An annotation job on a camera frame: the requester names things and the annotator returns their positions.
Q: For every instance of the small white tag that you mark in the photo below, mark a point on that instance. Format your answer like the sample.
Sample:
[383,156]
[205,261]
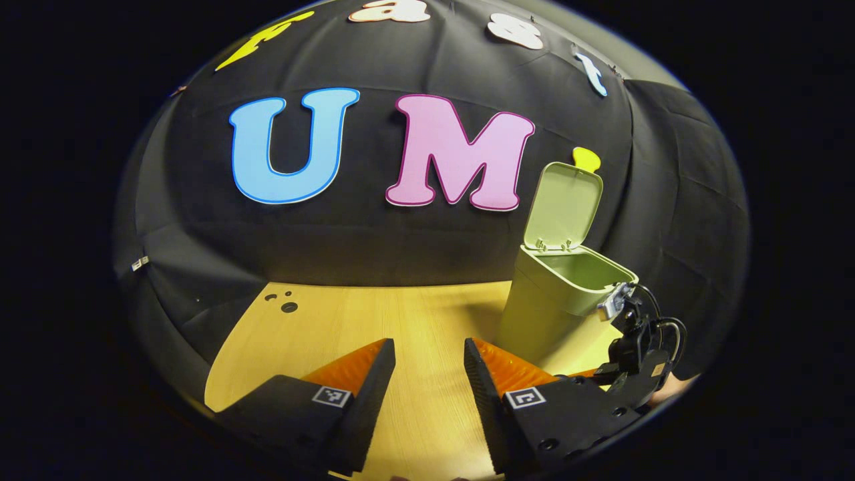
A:
[140,263]

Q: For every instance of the black backdrop cloth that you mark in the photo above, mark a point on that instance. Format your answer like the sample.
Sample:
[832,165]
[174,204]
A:
[374,240]

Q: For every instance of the wooden desktop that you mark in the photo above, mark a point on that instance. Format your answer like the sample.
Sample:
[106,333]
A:
[374,321]

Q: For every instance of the green desktop garbage bin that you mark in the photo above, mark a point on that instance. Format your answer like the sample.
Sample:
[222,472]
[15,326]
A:
[541,300]

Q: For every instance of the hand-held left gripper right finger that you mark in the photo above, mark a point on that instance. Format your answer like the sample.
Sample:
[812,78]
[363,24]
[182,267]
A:
[487,401]

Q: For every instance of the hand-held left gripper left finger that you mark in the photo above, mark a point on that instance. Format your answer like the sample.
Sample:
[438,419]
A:
[371,401]

